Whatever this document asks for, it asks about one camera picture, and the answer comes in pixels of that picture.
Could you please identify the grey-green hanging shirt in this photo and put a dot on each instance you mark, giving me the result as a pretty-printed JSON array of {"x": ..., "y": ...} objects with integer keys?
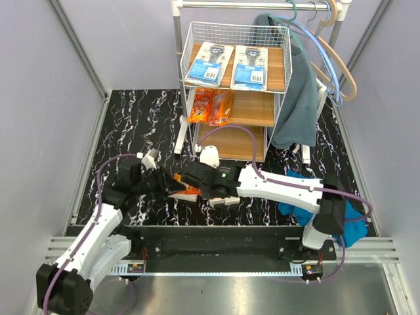
[{"x": 298, "y": 117}]

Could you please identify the white H logo box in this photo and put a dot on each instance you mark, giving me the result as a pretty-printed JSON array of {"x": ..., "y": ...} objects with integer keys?
[{"x": 232, "y": 201}]

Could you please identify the white towel on rack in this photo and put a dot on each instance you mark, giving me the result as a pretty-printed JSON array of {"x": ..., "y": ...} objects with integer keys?
[{"x": 322, "y": 95}]

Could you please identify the orange razor bag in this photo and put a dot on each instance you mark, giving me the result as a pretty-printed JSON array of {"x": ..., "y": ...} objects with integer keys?
[
  {"x": 188, "y": 190},
  {"x": 202, "y": 105},
  {"x": 221, "y": 108}
]

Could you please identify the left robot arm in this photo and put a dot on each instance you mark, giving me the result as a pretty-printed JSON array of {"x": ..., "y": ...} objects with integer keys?
[{"x": 67, "y": 286}]

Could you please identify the blue crumpled cloth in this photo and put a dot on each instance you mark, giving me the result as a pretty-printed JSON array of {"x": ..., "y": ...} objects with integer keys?
[{"x": 323, "y": 208}]

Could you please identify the light blue hanger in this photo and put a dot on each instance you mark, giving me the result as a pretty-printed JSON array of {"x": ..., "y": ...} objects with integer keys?
[{"x": 325, "y": 51}]

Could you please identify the white wire shelf cart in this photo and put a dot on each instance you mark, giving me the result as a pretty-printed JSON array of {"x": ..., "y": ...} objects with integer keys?
[{"x": 233, "y": 80}]

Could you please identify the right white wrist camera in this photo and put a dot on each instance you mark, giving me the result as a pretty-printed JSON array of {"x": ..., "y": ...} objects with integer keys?
[{"x": 209, "y": 155}]

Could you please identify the blue razor blister pack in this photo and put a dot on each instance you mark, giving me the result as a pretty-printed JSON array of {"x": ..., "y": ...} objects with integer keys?
[{"x": 250, "y": 69}]

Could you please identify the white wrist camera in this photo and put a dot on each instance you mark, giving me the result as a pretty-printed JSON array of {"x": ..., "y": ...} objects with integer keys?
[
  {"x": 148, "y": 160},
  {"x": 209, "y": 155}
]

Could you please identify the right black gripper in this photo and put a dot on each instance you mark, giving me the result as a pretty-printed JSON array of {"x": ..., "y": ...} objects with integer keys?
[{"x": 205, "y": 194}]

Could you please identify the white harry's box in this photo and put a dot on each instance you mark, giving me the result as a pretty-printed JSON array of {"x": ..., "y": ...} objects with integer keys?
[
  {"x": 216, "y": 201},
  {"x": 185, "y": 197}
]

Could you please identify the orange razor bag front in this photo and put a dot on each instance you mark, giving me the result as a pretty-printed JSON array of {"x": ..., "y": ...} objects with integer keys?
[{"x": 221, "y": 108}]

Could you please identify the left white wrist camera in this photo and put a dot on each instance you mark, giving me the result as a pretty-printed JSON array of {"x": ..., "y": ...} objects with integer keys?
[{"x": 148, "y": 160}]

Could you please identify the beige wooden hanger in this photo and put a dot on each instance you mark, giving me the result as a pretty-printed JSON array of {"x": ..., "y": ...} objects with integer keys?
[{"x": 342, "y": 8}]

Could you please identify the metal clothes rack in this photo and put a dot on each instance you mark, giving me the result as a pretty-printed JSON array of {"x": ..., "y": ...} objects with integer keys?
[{"x": 178, "y": 65}]

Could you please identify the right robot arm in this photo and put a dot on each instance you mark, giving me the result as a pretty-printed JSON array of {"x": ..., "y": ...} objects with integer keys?
[{"x": 259, "y": 185}]

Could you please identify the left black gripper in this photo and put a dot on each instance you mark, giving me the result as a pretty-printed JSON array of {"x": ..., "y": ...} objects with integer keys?
[{"x": 166, "y": 183}]

